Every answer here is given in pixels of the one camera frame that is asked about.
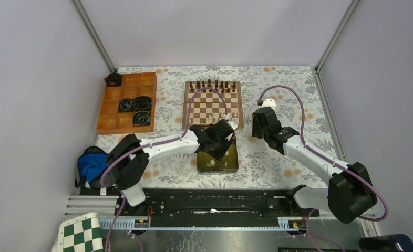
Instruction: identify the green black rolled tie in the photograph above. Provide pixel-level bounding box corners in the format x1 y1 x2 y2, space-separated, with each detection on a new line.
132 111 151 127

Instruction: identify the blue black cloth bag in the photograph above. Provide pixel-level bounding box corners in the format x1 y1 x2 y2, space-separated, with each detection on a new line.
74 146 108 189

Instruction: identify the aluminium frame rail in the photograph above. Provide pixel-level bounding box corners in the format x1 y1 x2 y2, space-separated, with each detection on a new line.
311 0 362 195
71 0 116 72

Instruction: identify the dark rolled tie centre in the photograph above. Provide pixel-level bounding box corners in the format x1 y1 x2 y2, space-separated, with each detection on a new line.
133 96 152 111

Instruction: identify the wooden chess board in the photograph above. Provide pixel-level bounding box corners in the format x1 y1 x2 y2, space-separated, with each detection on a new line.
182 79 244 130

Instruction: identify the dark rook left corner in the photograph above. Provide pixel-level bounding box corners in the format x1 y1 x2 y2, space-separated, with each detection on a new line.
189 82 195 93

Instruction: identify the gold metal tin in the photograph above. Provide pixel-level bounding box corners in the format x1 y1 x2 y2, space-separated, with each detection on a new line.
197 136 239 174

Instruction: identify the floral patterned table mat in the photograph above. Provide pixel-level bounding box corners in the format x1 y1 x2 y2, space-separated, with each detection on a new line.
118 66 336 188

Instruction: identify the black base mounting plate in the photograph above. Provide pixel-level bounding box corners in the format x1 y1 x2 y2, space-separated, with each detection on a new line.
120 188 309 228

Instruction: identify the aluminium frame rail left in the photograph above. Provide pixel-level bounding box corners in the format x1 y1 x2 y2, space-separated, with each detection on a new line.
71 0 116 72

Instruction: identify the black cylinder bottle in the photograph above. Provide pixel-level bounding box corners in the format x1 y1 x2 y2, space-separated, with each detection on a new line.
358 234 413 252

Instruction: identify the aluminium frame rail right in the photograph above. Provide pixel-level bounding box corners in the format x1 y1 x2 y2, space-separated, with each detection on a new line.
311 0 362 195

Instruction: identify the wooden compartment tray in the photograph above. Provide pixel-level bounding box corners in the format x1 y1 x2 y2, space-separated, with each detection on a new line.
96 72 157 135

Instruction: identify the blue yellow rolled tie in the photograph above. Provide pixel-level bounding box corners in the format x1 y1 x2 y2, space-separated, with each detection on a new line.
118 98 135 113

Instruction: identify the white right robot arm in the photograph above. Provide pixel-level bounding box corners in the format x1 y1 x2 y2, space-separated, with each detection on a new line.
252 107 378 224

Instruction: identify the dark floral rolled tie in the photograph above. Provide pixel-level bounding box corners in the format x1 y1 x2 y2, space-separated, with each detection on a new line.
104 72 123 88

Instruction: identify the green white chess mat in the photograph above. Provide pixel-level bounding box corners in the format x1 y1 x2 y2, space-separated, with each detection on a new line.
51 212 104 252

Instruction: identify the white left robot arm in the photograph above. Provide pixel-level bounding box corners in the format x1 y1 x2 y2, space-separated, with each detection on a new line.
100 118 238 216

